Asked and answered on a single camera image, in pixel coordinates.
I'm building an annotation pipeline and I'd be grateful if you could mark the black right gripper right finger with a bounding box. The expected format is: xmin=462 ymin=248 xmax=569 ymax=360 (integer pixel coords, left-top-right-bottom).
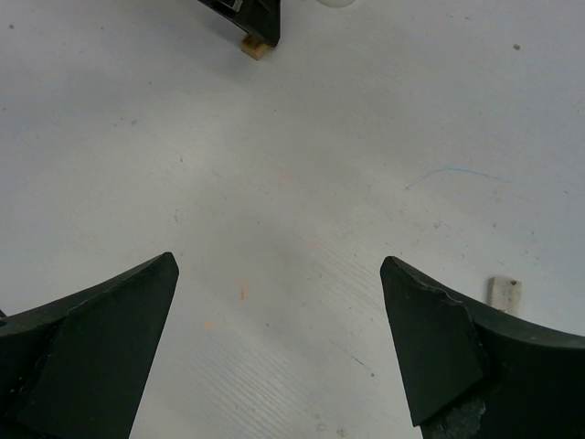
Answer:
xmin=380 ymin=256 xmax=584 ymax=438

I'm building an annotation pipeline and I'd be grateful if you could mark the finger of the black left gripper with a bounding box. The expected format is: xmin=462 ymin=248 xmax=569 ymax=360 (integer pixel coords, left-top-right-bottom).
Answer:
xmin=199 ymin=0 xmax=281 ymax=48

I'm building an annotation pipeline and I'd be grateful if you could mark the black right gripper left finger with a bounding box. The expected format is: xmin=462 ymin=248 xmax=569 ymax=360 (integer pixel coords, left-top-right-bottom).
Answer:
xmin=1 ymin=252 xmax=178 ymax=438

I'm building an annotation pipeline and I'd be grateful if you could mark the tan eraser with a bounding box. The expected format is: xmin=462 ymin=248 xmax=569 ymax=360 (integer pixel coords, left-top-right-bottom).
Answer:
xmin=240 ymin=34 xmax=270 ymax=60

